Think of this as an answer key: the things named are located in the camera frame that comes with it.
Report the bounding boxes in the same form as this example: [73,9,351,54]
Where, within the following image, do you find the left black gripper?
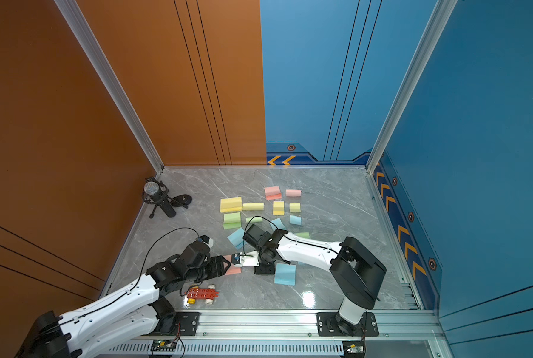
[185,254,234,284]

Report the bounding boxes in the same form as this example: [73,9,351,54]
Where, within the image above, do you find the pink memo pad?
[264,186,282,201]
[224,255,242,275]

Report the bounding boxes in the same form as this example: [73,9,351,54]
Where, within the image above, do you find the torn small green page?
[245,217,263,224]

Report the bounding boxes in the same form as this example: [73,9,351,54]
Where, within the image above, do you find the light blue memo pad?
[228,228,244,250]

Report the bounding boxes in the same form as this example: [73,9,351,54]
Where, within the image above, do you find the torn blue page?
[289,216,302,226]

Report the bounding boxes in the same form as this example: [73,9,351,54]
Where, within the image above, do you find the torn large yellow page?
[242,203,264,211]

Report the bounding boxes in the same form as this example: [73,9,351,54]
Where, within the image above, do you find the small green memo pad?
[223,212,241,230]

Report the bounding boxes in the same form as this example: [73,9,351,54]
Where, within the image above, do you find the large yellow memo pad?
[220,197,242,213]

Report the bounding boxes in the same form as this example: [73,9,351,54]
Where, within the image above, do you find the torn pink page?
[285,189,302,198]

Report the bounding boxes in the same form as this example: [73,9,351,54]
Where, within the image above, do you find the blue curved memo pad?
[270,218,287,230]

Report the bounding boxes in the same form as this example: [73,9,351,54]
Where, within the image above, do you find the small yellow memo pad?
[272,201,285,216]

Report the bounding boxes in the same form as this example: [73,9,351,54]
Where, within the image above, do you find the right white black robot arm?
[241,224,387,338]

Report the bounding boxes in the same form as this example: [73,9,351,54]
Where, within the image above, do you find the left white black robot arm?
[16,241,231,357]

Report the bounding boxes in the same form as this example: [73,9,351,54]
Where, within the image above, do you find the red toy brick car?
[186,283,219,305]

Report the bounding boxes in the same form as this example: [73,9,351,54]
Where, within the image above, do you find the left green circuit board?
[149,340,177,354]

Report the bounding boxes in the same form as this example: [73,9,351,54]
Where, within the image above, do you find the right circuit board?
[342,341,366,357]

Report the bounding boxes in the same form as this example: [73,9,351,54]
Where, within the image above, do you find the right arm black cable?
[242,215,341,256]

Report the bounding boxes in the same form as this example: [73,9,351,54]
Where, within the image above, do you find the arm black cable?
[24,227,202,350]
[242,215,341,256]

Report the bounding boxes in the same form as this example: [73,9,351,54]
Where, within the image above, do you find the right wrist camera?
[231,251,260,267]

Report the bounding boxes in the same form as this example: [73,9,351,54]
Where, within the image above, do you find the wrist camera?
[197,235,214,248]
[231,251,260,267]

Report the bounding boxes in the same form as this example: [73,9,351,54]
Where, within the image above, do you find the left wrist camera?
[197,235,214,248]

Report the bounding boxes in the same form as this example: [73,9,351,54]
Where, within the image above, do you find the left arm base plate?
[151,311,200,337]

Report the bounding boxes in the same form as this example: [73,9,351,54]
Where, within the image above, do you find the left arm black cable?
[24,227,202,350]

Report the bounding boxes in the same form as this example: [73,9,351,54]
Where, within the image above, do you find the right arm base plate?
[316,311,380,338]

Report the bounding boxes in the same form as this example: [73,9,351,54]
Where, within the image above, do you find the aluminium front rail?
[96,310,453,357]

